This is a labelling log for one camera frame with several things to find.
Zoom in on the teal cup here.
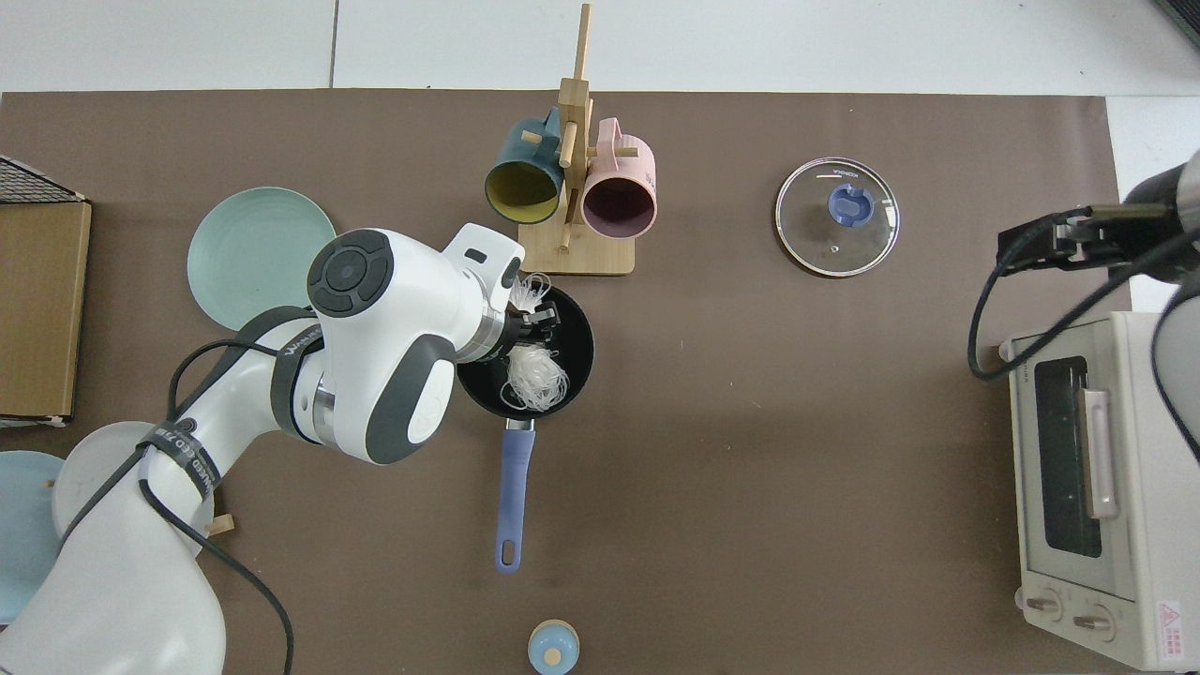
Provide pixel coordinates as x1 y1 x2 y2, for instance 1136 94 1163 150
485 106 565 226

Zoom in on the white vermicelli bundle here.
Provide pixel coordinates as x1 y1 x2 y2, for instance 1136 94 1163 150
502 272 573 415

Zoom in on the pink ribbed cup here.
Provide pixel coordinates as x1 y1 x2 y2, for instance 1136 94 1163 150
581 117 657 240

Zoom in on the dark equipment corner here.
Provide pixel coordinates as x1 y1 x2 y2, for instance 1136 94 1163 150
1151 0 1200 50

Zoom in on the black pot with blue handle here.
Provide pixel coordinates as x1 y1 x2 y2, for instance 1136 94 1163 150
457 286 596 575

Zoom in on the wire basket with wooden floor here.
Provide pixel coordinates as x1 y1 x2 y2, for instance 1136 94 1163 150
0 155 93 428

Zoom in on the light blue plate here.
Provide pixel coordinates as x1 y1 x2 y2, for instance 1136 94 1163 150
0 450 68 626

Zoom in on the pale toaster oven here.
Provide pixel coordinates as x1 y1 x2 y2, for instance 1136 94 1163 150
998 311 1200 672

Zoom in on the glass lid with blue knob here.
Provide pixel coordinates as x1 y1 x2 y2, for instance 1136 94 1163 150
774 157 901 278

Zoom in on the wooden cup stand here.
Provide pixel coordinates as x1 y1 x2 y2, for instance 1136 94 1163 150
518 3 638 278

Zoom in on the pale grey plate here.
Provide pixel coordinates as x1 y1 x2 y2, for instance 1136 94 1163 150
52 421 218 563

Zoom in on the brown table cloth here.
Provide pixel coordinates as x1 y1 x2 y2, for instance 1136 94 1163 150
0 89 1133 675

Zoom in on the pale green plate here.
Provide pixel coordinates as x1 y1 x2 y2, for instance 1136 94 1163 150
187 187 337 331

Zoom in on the small blue round thing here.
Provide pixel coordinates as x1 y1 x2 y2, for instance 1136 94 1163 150
528 620 580 675

